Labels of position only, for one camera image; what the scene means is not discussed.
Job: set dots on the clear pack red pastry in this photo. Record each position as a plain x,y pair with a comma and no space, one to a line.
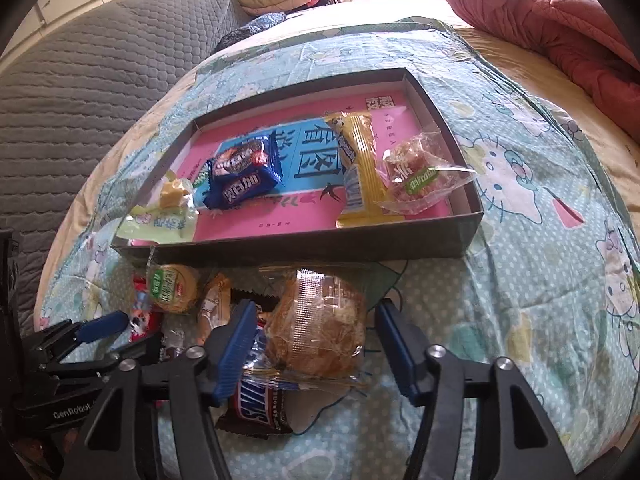
416,175

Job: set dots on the dark blue patterned cloth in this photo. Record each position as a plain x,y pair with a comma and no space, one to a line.
255,26

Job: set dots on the clear pack brown bread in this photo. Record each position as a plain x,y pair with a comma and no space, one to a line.
314,337

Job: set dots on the brown snickers bar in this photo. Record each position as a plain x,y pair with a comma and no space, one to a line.
256,409

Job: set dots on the small beige snack pack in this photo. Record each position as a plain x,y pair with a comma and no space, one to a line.
215,307

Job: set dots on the round cake green label pack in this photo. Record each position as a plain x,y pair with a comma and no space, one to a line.
173,287

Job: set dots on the grey quilted headboard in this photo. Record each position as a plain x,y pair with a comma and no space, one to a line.
67,100

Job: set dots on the hello kitty patterned blanket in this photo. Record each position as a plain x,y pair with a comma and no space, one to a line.
500,209

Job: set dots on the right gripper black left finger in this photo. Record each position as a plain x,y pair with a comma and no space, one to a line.
119,439

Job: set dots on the small dark chocolate candy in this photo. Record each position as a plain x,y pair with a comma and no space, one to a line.
172,345

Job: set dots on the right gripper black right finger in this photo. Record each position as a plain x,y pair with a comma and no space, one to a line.
514,437

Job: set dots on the red quilted comforter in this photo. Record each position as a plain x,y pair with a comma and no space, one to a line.
578,37

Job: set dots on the dark cardboard box tray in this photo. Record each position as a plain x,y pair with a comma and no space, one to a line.
442,231

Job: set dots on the yellow wafer bar pack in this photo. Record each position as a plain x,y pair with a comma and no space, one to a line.
364,188

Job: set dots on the red candy wrapper pack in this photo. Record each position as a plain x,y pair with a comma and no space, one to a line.
145,318

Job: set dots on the blue oreo cookie pack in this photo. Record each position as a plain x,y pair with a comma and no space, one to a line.
250,168

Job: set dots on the green yellow cake snack pack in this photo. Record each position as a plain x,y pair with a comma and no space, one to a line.
170,218

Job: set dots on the beige bed sheet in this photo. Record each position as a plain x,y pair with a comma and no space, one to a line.
550,75

